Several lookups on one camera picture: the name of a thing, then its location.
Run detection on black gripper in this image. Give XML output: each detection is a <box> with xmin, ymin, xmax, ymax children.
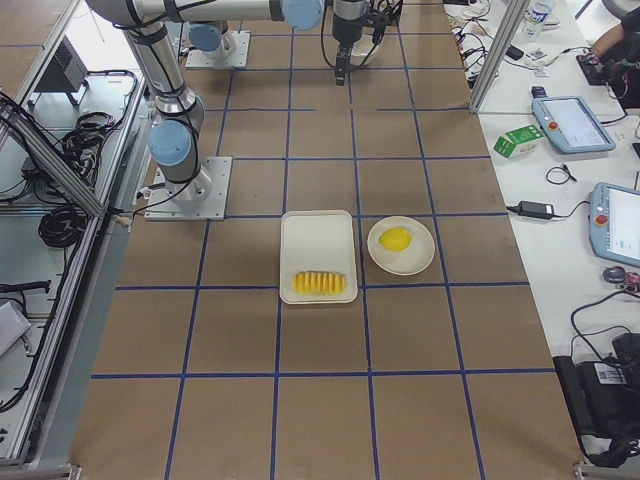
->
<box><xmin>332</xmin><ymin>0</ymin><xmax>367</xmax><ymax>86</ymax></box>

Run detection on white ceramic bowl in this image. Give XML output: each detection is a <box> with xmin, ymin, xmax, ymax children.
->
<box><xmin>350</xmin><ymin>33</ymin><xmax>381</xmax><ymax>69</ymax></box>

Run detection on yellow lemon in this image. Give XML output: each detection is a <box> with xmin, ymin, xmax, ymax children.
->
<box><xmin>378</xmin><ymin>227</ymin><xmax>412</xmax><ymax>252</ymax></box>

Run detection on white rectangular tray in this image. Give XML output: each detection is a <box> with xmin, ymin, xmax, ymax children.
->
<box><xmin>279</xmin><ymin>210</ymin><xmax>358</xmax><ymax>305</ymax></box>

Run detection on plastic water bottle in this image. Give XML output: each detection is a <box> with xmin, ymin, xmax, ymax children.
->
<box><xmin>521</xmin><ymin>0</ymin><xmax>554</xmax><ymax>43</ymax></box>

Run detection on green white carton box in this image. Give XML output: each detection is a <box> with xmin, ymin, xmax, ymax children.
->
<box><xmin>493</xmin><ymin>124</ymin><xmax>544</xmax><ymax>159</ymax></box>

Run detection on cream round plate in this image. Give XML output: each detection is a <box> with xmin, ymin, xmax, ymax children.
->
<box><xmin>367</xmin><ymin>216</ymin><xmax>435</xmax><ymax>276</ymax></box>

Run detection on far blue teach pendant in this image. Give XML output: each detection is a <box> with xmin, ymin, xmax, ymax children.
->
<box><xmin>531</xmin><ymin>96</ymin><xmax>616</xmax><ymax>154</ymax></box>

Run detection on blue teach pendant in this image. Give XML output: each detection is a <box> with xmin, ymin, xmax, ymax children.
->
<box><xmin>589</xmin><ymin>182</ymin><xmax>639</xmax><ymax>267</ymax></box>
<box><xmin>531</xmin><ymin>96</ymin><xmax>616</xmax><ymax>154</ymax></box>

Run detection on black power adapter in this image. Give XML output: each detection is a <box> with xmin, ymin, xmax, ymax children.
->
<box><xmin>519</xmin><ymin>201</ymin><xmax>555</xmax><ymax>220</ymax></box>

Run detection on near blue teach pendant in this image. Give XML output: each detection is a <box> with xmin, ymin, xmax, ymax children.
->
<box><xmin>589</xmin><ymin>182</ymin><xmax>639</xmax><ymax>267</ymax></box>

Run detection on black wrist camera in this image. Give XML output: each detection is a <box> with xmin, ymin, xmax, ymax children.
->
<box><xmin>370</xmin><ymin>10</ymin><xmax>388</xmax><ymax>46</ymax></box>

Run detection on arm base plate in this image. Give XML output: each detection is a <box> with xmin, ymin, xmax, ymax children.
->
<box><xmin>144</xmin><ymin>157</ymin><xmax>232</xmax><ymax>221</ymax></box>
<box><xmin>185</xmin><ymin>24</ymin><xmax>250</xmax><ymax>70</ymax></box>

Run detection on aluminium frame post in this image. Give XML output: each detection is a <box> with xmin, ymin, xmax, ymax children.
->
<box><xmin>468</xmin><ymin>0</ymin><xmax>528</xmax><ymax>113</ymax></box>

